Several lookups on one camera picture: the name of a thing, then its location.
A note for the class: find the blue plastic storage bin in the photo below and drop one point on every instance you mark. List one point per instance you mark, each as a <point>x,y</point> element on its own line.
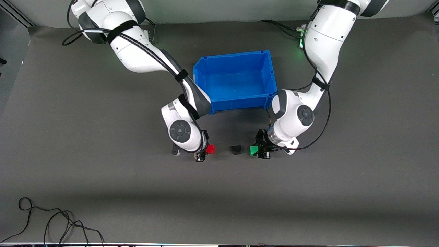
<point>236,82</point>

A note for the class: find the grey aluminium frame bar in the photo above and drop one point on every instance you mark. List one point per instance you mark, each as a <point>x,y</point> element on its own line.
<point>435,13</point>
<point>20,15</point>

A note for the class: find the small red cube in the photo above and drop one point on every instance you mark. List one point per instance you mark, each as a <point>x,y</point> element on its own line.
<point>210,149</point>

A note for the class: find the small green cube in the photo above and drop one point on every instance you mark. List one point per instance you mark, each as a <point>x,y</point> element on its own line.
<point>253,150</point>

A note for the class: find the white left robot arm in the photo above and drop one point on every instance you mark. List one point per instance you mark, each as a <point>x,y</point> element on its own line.
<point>325,41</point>

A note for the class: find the dark grey table mat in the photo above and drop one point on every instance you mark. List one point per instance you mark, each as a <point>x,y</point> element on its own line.
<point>219,192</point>

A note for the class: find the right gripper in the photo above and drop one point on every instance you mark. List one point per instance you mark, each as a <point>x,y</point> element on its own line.
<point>202,152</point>

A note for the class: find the small black cube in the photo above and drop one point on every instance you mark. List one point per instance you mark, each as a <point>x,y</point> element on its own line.
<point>236,150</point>

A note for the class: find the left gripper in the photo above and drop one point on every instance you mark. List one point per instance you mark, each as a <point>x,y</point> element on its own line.
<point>263,143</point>

